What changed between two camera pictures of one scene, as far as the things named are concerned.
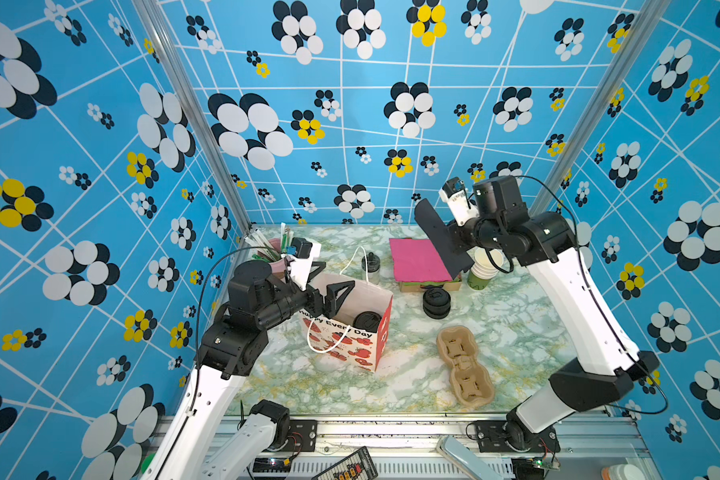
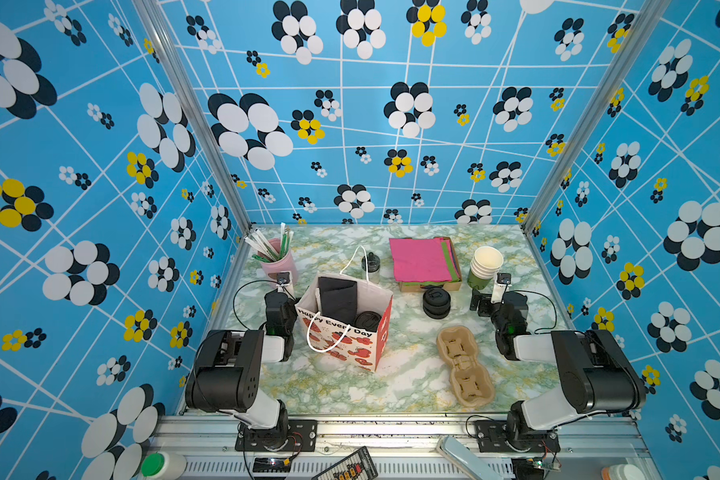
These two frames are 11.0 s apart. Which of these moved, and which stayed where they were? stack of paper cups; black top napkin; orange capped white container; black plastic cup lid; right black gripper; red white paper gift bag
Moved: black top napkin; right black gripper
Stayed: orange capped white container; red white paper gift bag; stack of paper cups; black plastic cup lid
